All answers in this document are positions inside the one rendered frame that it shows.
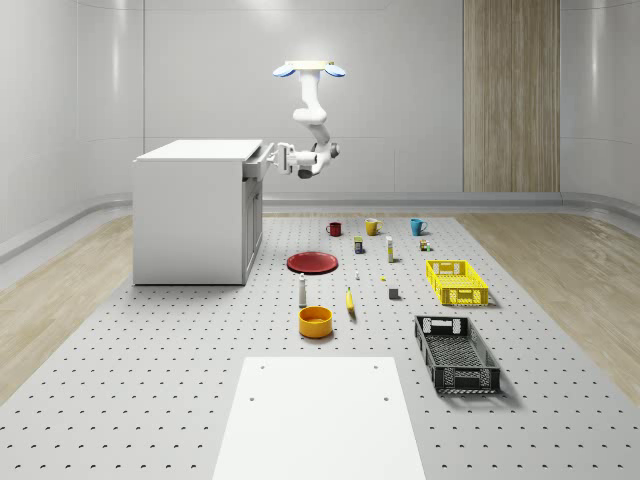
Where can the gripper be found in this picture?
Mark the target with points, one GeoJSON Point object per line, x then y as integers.
{"type": "Point", "coordinates": [286, 159]}

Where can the white drawer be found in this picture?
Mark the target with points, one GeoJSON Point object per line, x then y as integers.
{"type": "Point", "coordinates": [254, 167]}

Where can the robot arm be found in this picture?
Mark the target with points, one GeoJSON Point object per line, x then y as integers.
{"type": "Point", "coordinates": [310, 100]}

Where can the red mug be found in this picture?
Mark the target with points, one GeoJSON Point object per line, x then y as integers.
{"type": "Point", "coordinates": [335, 230]}

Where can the drone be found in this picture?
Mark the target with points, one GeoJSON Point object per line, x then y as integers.
{"type": "Point", "coordinates": [310, 65]}

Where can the red plate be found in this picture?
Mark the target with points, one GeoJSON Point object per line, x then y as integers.
{"type": "Point", "coordinates": [312, 263]}

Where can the yellow mug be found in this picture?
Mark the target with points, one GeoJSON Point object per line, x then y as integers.
{"type": "Point", "coordinates": [371, 228]}

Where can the white cabinet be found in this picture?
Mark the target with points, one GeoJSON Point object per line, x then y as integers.
{"type": "Point", "coordinates": [190, 215]}

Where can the flat-sided can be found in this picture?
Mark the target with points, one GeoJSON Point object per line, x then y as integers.
{"type": "Point", "coordinates": [358, 246]}

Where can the small white bottle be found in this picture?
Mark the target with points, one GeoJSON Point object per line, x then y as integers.
{"type": "Point", "coordinates": [302, 295]}

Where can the yellow and white box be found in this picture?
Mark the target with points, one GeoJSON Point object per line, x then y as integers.
{"type": "Point", "coordinates": [389, 250]}

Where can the blue mug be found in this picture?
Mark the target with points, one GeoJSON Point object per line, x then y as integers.
{"type": "Point", "coordinates": [417, 227]}

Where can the banana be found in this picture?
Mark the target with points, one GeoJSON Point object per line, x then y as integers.
{"type": "Point", "coordinates": [350, 300]}

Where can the puzzle cube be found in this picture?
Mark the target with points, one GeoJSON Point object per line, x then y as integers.
{"type": "Point", "coordinates": [425, 245]}

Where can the yellow bowl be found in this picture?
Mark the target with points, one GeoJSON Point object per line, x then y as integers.
{"type": "Point", "coordinates": [315, 327]}

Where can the grey cube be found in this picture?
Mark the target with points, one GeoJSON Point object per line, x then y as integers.
{"type": "Point", "coordinates": [394, 294]}

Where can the yellow basket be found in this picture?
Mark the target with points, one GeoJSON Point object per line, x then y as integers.
{"type": "Point", "coordinates": [462, 289]}

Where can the white board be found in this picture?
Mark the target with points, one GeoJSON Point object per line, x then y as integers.
{"type": "Point", "coordinates": [320, 420]}

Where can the dark grey basket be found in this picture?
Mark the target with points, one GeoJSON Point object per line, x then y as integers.
{"type": "Point", "coordinates": [467, 371]}

